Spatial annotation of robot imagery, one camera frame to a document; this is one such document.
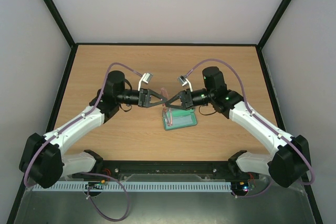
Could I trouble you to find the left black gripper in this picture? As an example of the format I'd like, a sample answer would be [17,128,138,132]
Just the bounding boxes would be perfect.
[117,89,167,108]

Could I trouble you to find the pink sunglasses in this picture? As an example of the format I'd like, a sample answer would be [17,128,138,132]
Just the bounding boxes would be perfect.
[161,88,173,126]

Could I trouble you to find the grey glasses case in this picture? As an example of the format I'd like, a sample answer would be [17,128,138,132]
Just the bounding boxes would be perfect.
[162,108,197,131]

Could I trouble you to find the light blue cleaning cloth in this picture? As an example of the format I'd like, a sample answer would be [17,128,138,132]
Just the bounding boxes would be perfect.
[172,115,197,127]

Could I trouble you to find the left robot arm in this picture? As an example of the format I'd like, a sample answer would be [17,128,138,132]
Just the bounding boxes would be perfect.
[19,70,167,188]

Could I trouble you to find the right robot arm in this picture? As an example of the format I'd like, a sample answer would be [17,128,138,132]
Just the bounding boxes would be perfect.
[165,67,311,188]

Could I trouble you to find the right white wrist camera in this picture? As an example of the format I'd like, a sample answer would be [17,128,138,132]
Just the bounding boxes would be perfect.
[177,75,193,91]

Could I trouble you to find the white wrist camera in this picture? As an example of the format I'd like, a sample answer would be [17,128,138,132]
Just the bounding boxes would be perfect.
[138,72,153,91]
[177,75,193,91]

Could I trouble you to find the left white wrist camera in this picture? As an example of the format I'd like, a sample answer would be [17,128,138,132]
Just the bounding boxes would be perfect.
[138,72,153,91]

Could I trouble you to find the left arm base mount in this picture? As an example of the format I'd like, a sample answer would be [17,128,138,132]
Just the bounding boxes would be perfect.
[72,161,120,180]

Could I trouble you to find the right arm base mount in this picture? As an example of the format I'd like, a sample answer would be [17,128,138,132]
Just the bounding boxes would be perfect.
[212,161,251,182]

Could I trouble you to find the white slotted cable duct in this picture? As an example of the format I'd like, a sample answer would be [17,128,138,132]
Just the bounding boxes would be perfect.
[32,181,232,193]

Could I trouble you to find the black aluminium frame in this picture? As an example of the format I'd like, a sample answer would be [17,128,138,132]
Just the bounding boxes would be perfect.
[7,0,323,223]

